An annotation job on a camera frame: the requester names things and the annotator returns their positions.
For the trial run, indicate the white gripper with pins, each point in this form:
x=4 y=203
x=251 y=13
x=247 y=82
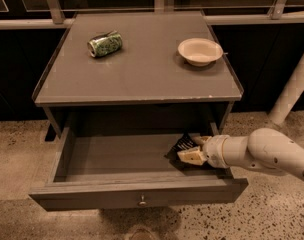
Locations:
x=213 y=150

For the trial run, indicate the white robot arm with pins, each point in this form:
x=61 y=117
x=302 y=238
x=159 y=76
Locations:
x=264 y=150

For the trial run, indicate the round metal drawer knob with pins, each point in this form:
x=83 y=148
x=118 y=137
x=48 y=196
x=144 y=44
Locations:
x=142 y=202

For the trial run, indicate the open grey top drawer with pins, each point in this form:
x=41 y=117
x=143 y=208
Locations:
x=94 y=170

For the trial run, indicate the grey wooden nightstand cabinet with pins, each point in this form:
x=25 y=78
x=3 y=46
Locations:
x=148 y=69

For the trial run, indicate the white paper bowl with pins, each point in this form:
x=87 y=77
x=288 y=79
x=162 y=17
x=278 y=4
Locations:
x=199 y=51

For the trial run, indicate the crushed green soda can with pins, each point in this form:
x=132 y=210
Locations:
x=105 y=44

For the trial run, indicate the white cylindrical post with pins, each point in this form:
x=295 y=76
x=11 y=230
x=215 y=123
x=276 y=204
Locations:
x=289 y=95

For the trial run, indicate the metal railing frame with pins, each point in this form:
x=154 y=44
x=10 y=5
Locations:
x=26 y=14

